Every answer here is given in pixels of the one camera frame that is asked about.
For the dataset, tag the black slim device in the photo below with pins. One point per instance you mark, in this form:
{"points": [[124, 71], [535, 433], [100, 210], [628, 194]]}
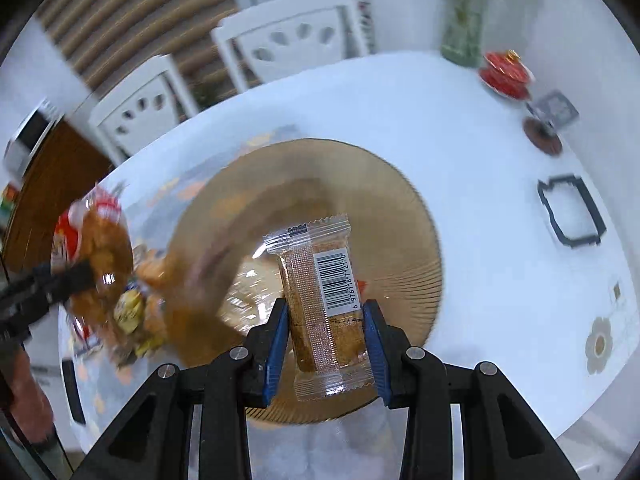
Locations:
{"points": [[75, 395]]}

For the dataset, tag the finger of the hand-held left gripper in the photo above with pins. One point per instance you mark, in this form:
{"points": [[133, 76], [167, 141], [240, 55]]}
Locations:
{"points": [[70, 280]]}

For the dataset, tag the white appliance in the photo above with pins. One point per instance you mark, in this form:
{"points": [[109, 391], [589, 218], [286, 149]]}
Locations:
{"points": [[30, 135]]}

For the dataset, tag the clear brown cake packet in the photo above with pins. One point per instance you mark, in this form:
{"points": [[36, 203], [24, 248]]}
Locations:
{"points": [[320, 310]]}

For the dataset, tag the white wooden chair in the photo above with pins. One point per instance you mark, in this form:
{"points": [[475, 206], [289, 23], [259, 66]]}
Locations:
{"points": [[290, 35], [140, 105]]}

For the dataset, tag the green glass flower vase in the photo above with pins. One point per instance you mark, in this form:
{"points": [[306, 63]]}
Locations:
{"points": [[465, 30]]}

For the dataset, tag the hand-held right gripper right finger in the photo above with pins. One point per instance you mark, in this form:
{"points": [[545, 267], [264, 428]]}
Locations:
{"points": [[375, 355]]}

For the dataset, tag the black rectangular frame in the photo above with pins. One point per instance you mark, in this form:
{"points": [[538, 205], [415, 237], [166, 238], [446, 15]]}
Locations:
{"points": [[590, 200]]}

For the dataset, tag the yellow wrapped snack packet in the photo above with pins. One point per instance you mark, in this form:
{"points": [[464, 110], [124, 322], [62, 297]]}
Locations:
{"points": [[129, 310]]}

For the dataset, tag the red bowl on saucer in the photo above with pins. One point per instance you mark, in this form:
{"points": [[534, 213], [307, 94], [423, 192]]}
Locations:
{"points": [[505, 72]]}

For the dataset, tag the amber glass plate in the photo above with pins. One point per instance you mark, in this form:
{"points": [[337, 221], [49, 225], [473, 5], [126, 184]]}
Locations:
{"points": [[380, 220]]}

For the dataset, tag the brown round coaster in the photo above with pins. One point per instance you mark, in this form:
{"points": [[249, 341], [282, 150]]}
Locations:
{"points": [[542, 137]]}

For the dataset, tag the brown wooden cabinet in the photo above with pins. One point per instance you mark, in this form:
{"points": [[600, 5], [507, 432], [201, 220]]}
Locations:
{"points": [[55, 185]]}

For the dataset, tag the person's left forearm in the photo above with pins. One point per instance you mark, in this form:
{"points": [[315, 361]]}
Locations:
{"points": [[30, 395]]}

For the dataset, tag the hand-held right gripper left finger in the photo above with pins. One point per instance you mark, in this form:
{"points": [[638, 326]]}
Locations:
{"points": [[276, 355]]}

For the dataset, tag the red white bread bag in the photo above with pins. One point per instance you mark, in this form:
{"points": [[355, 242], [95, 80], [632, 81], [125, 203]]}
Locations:
{"points": [[100, 240]]}

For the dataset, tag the striped rug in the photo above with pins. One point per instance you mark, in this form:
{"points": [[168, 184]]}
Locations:
{"points": [[135, 15]]}

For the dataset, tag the colourful bookshelf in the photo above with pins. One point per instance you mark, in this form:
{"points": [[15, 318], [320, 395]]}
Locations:
{"points": [[7, 205]]}

